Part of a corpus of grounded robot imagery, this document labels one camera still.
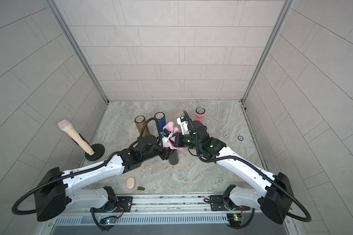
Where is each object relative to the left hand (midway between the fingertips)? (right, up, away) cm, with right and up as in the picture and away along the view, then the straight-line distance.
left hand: (176, 144), depth 76 cm
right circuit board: (+28, -33, -8) cm, 44 cm away
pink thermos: (+13, +16, +6) cm, 21 cm away
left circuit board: (-29, -32, -11) cm, 45 cm away
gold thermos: (-21, +12, +4) cm, 24 cm away
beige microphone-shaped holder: (-44, -4, +1) cm, 45 cm away
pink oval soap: (-25, -21, +1) cm, 32 cm away
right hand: (-4, +4, -7) cm, 9 cm away
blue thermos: (-10, +13, +10) cm, 19 cm away
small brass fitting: (-19, -23, -1) cm, 29 cm away
